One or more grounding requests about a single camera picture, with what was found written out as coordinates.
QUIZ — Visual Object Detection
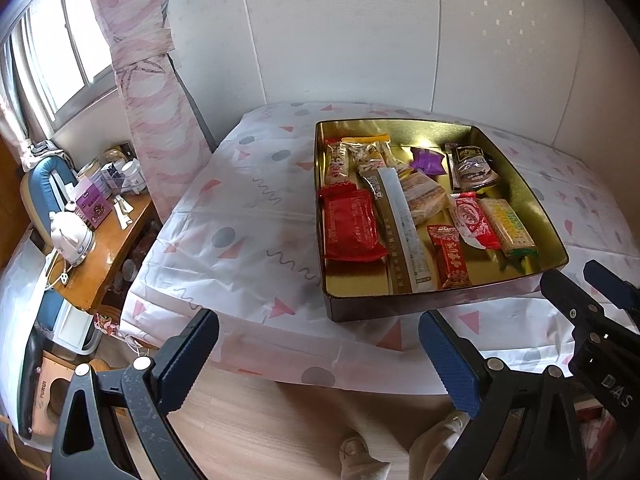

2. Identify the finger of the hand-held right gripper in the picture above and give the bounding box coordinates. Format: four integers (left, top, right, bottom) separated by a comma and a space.
582, 259, 640, 333
539, 269, 608, 333

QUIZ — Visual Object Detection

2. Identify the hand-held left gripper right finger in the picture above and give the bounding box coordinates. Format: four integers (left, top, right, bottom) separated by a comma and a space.
417, 310, 596, 480

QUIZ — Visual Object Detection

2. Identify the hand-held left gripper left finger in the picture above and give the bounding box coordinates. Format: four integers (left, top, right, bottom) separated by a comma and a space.
50, 308, 221, 480

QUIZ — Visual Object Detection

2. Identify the yellow and green cracker packet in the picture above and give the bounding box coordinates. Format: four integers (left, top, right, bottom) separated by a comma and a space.
479, 197, 538, 273

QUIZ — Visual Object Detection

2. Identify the red patterned snack bar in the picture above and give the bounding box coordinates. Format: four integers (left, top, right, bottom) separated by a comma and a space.
426, 223, 472, 290

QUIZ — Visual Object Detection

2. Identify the gold tin box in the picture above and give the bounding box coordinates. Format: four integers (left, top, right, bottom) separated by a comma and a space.
314, 119, 570, 323

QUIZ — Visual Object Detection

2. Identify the red and white snack packet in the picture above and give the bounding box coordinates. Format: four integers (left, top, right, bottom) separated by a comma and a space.
448, 191, 502, 251

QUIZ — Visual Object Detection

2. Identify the long gold and white packet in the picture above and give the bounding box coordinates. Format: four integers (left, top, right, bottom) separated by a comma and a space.
356, 167, 435, 293

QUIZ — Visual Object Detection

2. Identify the brown kraft snack packet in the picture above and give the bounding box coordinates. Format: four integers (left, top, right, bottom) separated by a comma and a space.
450, 155, 501, 192

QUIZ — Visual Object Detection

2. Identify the clear beige pastry packet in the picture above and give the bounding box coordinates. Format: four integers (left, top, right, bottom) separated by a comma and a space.
397, 170, 448, 226

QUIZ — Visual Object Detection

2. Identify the large plain red packet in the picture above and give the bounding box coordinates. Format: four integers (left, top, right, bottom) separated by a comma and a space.
319, 183, 390, 263

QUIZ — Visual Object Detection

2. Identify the dark brown snack packet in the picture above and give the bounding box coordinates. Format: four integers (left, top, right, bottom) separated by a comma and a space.
444, 142, 488, 166

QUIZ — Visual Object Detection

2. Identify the purple snack packet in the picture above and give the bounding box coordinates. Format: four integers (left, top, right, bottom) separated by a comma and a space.
409, 146, 446, 177

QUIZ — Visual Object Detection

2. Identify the clear yellow-edged nut packet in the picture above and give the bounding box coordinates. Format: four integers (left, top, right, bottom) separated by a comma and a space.
341, 132, 408, 176

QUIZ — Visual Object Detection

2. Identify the white plastic bin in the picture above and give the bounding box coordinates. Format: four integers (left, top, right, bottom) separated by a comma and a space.
50, 305, 101, 356

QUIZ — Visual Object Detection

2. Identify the white patterned tablecloth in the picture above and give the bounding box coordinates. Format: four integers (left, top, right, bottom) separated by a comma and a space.
120, 101, 640, 396

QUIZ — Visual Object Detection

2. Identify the wooden side table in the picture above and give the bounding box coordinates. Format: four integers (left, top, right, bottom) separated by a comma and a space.
47, 192, 156, 313

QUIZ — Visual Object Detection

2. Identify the person's white socked foot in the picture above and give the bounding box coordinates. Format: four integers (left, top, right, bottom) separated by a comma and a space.
339, 436, 393, 480

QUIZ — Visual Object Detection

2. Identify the white electric kettle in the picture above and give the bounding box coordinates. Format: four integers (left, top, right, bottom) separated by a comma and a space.
49, 210, 97, 266

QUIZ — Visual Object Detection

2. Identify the white plastic sheet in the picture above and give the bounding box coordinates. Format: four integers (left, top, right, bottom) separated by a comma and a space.
0, 240, 51, 411

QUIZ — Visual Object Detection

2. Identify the purple box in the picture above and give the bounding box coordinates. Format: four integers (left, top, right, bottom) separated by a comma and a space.
75, 185, 113, 223

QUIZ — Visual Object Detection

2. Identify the metal can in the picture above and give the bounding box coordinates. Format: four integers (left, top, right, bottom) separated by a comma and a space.
77, 158, 103, 186

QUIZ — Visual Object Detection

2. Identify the blue chair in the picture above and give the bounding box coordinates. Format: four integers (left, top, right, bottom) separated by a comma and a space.
20, 152, 83, 331

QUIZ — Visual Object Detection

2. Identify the pink patterned curtain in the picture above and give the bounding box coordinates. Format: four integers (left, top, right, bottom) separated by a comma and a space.
0, 95, 31, 171
82, 0, 218, 221

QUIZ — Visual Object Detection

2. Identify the window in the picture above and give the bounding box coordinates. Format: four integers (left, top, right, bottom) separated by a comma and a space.
0, 0, 118, 131

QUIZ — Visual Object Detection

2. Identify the white plug with cable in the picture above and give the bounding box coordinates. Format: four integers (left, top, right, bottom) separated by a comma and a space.
47, 255, 71, 291

